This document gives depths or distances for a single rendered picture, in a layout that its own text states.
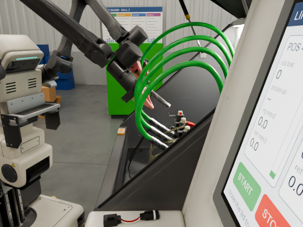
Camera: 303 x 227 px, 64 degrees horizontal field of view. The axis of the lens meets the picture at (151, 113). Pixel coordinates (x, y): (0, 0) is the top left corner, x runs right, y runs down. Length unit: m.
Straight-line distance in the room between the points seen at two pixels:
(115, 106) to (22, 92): 3.07
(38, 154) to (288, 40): 1.27
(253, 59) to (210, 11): 7.04
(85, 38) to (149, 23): 6.52
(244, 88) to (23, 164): 1.15
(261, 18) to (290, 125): 0.22
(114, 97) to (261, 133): 3.99
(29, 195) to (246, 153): 1.69
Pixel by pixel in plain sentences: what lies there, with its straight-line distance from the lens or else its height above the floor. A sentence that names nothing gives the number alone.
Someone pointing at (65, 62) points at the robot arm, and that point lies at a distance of 1.39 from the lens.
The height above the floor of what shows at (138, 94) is 1.22.
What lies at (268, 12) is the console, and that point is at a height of 1.41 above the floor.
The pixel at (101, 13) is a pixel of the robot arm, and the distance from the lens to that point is 1.25.
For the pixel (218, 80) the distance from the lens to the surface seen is 0.63.
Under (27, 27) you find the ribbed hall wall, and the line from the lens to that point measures 8.59.
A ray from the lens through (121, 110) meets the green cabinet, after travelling 4.31.
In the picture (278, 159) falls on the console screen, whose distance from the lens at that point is 0.30.
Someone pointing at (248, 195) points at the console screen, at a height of 1.18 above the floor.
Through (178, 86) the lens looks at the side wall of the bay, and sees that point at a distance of 1.18.
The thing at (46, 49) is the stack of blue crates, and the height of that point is 1.09.
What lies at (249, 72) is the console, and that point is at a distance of 0.42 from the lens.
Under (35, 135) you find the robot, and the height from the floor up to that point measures 0.88.
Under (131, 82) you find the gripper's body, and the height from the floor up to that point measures 1.23.
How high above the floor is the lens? 1.37
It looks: 17 degrees down
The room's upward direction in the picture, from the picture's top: straight up
